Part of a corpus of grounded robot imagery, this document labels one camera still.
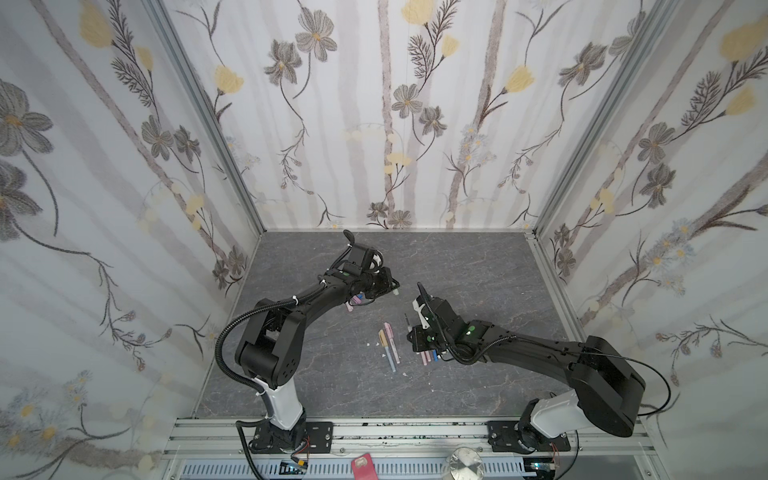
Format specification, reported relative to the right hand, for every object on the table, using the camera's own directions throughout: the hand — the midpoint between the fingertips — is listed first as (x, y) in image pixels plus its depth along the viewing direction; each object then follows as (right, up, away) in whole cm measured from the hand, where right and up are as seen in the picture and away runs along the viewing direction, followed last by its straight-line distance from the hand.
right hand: (400, 331), depth 82 cm
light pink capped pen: (-3, -5, +8) cm, 10 cm away
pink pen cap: (-16, +4, +16) cm, 23 cm away
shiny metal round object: (+12, -20, -24) cm, 34 cm away
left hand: (-1, +15, +7) cm, 17 cm away
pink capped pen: (+7, -9, +5) cm, 13 cm away
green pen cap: (-1, +10, +6) cm, 12 cm away
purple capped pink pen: (+8, -9, +6) cm, 13 cm away
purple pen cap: (-12, +9, -5) cm, 16 cm away
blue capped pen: (+11, -9, +6) cm, 15 cm away
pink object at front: (-9, -30, -12) cm, 34 cm away
